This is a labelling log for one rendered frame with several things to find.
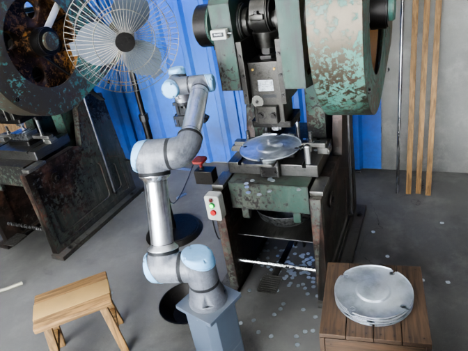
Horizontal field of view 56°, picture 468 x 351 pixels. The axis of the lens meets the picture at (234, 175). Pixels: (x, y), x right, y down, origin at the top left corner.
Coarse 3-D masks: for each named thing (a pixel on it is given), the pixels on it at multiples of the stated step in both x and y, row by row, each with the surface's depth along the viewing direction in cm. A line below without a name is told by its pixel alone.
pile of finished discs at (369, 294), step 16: (352, 272) 178; (368, 272) 177; (384, 272) 175; (336, 288) 172; (352, 288) 170; (368, 288) 168; (384, 288) 167; (400, 288) 166; (352, 304) 163; (368, 304) 162; (384, 304) 161; (400, 304) 159; (368, 320) 157; (384, 320) 155; (400, 320) 157
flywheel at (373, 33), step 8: (376, 0) 162; (384, 0) 161; (392, 0) 163; (376, 8) 163; (384, 8) 162; (392, 8) 163; (376, 16) 164; (384, 16) 163; (392, 16) 165; (376, 24) 167; (384, 24) 166; (376, 32) 198; (376, 40) 198; (376, 48) 197; (376, 56) 197; (376, 64) 198
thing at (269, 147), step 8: (256, 136) 215; (264, 136) 215; (272, 136) 214; (280, 136) 212; (288, 136) 211; (296, 136) 208; (248, 144) 210; (256, 144) 209; (264, 144) 206; (272, 144) 204; (280, 144) 203; (288, 144) 203; (296, 144) 202; (240, 152) 204; (248, 152) 203; (256, 152) 201; (264, 152) 199; (272, 152) 198; (280, 152) 197; (288, 152) 196; (296, 152) 195; (256, 160) 193; (264, 160) 191; (272, 160) 191
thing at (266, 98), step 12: (252, 60) 195; (264, 60) 192; (252, 72) 193; (264, 72) 191; (276, 72) 189; (252, 84) 196; (264, 84) 194; (276, 84) 192; (252, 96) 199; (264, 96) 197; (276, 96) 195; (264, 108) 196; (276, 108) 194; (288, 108) 202; (264, 120) 200; (276, 120) 197
